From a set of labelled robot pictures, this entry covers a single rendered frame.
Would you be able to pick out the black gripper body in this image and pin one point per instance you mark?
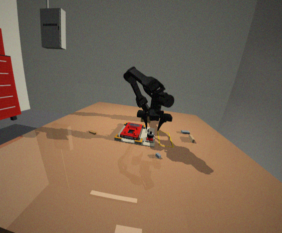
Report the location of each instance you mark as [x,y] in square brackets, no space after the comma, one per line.
[143,114]

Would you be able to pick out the black wheel with grey hub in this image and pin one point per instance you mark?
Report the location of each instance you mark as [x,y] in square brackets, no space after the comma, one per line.
[150,135]

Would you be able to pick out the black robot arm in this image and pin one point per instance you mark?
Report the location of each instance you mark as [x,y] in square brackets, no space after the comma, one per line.
[151,87]

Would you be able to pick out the tan rectangular bar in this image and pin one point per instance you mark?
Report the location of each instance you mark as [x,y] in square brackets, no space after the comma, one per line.
[191,138]

